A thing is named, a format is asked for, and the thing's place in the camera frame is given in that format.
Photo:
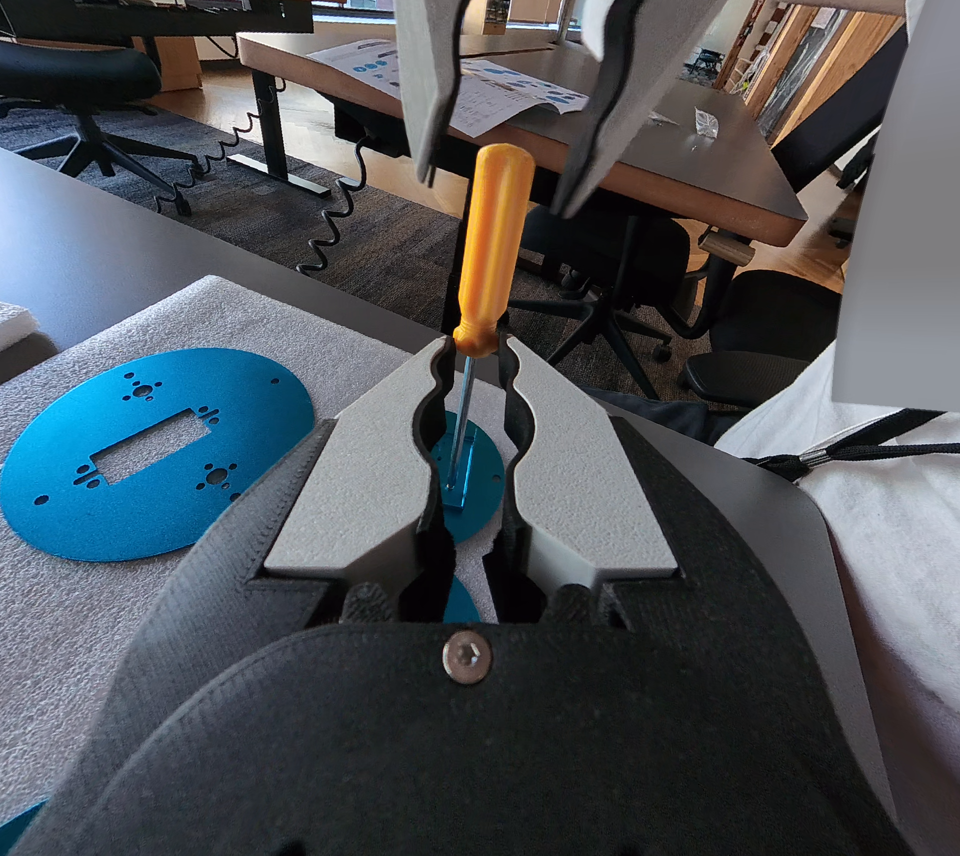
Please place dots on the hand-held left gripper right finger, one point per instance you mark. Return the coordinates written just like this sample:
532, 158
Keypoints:
585, 489

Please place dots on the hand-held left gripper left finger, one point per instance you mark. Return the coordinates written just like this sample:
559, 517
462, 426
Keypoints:
360, 481

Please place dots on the blue round plate with bracket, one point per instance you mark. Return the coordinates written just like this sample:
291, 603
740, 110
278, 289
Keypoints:
484, 489

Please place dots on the grey desk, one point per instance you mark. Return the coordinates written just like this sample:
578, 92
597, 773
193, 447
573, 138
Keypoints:
150, 241

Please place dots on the printed instruction sheet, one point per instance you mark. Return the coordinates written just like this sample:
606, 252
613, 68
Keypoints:
352, 58

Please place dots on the person's dark trousers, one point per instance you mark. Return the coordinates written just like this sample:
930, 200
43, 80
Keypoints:
667, 417

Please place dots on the large blue disc rectangular cutout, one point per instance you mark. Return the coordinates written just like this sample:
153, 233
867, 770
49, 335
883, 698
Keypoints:
247, 421

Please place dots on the small clear plastic bag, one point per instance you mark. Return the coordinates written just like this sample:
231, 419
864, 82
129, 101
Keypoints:
707, 121
664, 118

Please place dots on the small blue round disc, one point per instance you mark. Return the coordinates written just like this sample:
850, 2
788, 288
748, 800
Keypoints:
459, 605

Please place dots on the black high-back office chair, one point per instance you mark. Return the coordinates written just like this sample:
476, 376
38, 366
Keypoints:
840, 114

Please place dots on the white foam sheet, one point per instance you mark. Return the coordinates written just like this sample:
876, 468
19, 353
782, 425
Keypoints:
112, 608

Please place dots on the black stool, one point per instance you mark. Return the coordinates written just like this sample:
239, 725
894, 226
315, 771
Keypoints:
75, 73

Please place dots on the white foam block round hole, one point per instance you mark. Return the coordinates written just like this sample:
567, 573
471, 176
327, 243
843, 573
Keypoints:
15, 325

